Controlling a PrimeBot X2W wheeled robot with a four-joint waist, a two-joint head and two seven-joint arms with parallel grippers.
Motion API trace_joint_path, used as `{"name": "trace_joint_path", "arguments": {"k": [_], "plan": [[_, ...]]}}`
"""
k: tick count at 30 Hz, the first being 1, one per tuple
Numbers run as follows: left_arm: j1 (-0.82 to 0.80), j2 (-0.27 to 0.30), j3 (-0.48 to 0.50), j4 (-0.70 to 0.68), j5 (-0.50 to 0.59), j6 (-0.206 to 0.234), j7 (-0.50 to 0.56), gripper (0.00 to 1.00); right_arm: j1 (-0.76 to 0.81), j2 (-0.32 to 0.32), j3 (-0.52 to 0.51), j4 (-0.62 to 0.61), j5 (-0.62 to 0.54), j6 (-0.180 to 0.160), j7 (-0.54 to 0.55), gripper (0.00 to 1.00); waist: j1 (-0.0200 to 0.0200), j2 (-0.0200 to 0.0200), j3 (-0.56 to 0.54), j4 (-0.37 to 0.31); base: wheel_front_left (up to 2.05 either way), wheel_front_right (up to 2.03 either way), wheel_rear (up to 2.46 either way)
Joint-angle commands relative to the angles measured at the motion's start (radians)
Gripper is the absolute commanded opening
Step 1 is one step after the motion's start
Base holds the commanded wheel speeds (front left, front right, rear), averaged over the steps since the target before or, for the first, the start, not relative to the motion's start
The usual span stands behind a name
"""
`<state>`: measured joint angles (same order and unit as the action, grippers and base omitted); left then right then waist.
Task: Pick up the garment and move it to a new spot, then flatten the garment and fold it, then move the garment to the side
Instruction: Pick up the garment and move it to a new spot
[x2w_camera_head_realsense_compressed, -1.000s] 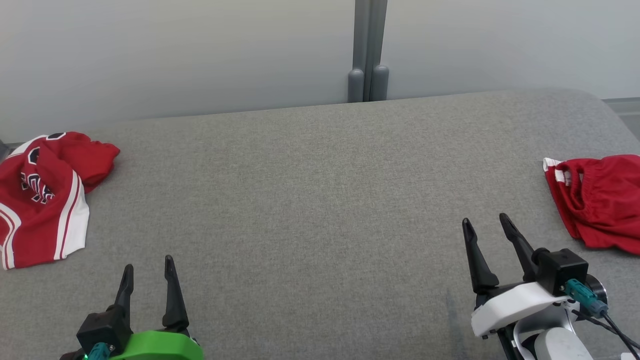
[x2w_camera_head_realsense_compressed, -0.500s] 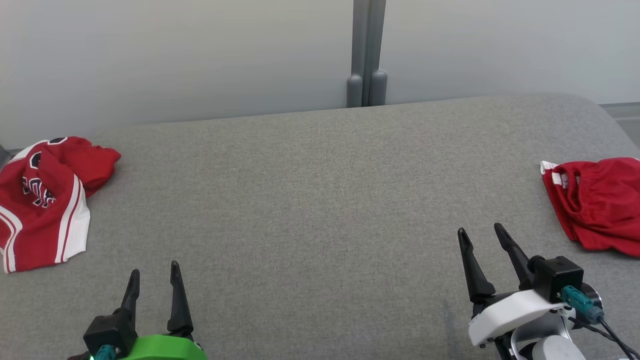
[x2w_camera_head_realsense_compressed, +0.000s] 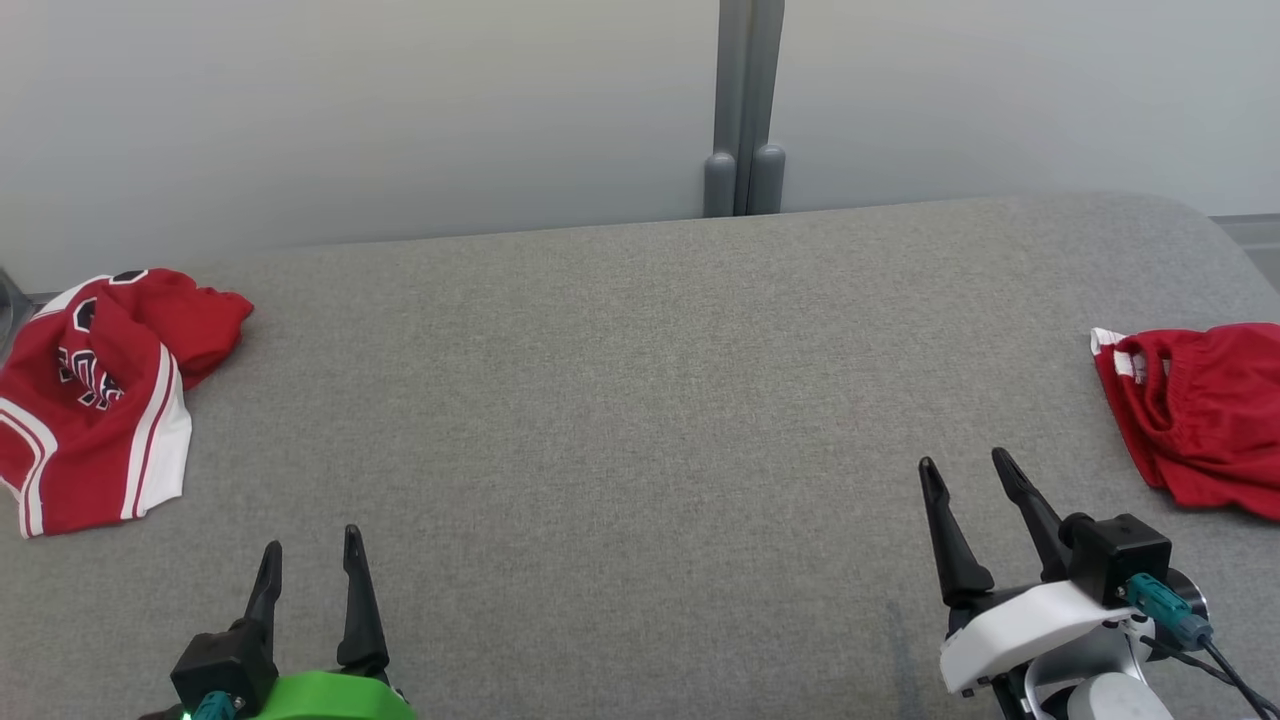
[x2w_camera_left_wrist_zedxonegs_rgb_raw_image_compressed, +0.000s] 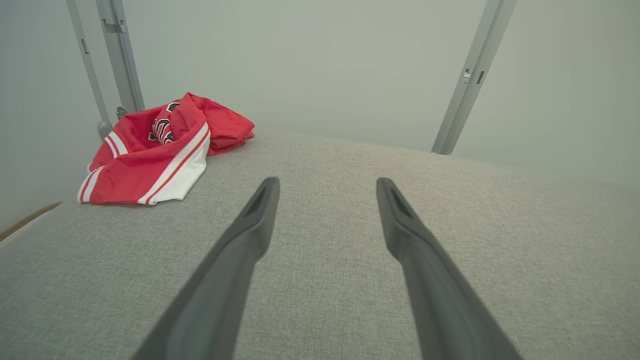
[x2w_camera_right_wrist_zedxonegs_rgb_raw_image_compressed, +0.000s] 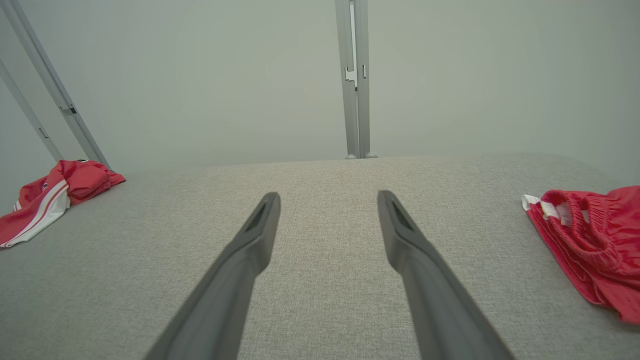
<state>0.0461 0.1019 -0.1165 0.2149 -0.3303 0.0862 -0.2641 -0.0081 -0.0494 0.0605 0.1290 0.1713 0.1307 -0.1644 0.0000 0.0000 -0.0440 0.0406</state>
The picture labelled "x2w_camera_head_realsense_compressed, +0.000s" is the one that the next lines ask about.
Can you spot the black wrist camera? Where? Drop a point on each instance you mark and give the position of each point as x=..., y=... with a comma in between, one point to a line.
x=1115, y=555
x=225, y=660

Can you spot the grey fabric sofa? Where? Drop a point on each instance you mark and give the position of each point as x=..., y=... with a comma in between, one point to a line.
x=600, y=400

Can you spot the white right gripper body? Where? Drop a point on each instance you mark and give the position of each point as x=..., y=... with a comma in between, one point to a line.
x=1030, y=630

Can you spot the grey partition post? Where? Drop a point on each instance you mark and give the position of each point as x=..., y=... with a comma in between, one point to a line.
x=745, y=100

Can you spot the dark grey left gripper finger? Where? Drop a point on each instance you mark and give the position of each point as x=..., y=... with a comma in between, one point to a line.
x=360, y=620
x=266, y=590

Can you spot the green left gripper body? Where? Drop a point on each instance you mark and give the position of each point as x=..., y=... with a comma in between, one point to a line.
x=330, y=700

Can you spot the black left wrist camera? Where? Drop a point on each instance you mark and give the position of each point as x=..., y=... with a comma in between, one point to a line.
x=225, y=660

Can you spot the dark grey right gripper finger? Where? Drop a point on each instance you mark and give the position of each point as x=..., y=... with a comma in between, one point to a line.
x=955, y=550
x=1035, y=515

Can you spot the red Bulls shorts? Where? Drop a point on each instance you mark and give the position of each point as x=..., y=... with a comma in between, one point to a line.
x=1210, y=430

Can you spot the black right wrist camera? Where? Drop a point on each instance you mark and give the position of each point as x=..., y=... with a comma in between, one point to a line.
x=1115, y=555

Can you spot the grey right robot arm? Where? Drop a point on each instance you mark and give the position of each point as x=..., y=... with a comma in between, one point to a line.
x=1120, y=700

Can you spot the red and white Bulls jersey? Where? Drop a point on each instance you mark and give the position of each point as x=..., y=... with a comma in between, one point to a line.
x=100, y=450

